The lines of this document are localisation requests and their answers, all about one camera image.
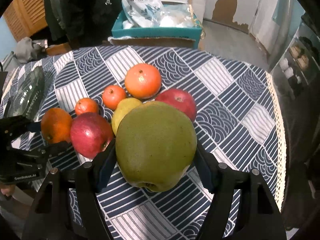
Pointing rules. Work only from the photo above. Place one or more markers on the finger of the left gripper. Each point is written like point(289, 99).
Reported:
point(15, 126)
point(55, 149)

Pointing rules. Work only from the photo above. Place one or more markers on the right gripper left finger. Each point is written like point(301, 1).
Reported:
point(50, 214)

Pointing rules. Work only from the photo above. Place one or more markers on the medium orange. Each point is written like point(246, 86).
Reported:
point(56, 126)

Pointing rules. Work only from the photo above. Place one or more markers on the red apple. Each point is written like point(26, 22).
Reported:
point(181, 100)
point(90, 134)

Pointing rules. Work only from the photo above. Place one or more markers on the small tangerine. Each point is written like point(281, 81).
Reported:
point(86, 105)
point(112, 95)

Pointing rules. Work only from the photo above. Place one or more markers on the yellow-green pear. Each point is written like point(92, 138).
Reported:
point(124, 107)
point(155, 145)

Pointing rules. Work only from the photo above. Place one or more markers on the large orange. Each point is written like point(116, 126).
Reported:
point(143, 81)

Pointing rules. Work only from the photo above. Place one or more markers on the dark glass ribbed plate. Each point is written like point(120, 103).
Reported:
point(27, 100)

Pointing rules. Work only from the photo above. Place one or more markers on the grey clothes pile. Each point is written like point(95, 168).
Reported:
point(28, 50)

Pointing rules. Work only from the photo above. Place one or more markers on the blue white patterned tablecloth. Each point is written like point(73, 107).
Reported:
point(238, 120)

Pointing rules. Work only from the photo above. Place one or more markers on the wooden drawer box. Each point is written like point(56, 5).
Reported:
point(58, 49)

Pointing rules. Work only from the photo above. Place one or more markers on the wooden louvered wardrobe door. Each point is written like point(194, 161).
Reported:
point(24, 18)

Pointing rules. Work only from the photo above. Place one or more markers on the brown cardboard box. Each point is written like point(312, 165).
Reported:
point(153, 42)

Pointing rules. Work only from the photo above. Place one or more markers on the black hanging coat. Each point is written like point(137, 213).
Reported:
point(81, 23)

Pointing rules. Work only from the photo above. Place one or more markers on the shoe rack with shoes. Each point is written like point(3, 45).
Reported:
point(298, 65)

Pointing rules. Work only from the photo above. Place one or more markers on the white rice bag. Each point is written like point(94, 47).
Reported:
point(143, 13)

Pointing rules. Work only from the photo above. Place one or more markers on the teal storage box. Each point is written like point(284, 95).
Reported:
point(122, 27)

